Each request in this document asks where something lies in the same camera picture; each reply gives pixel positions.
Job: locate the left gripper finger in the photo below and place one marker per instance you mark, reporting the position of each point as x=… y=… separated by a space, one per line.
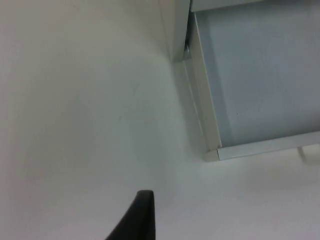
x=142 y=220

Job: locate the grey drawer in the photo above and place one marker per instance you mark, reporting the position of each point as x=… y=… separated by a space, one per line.
x=260 y=80

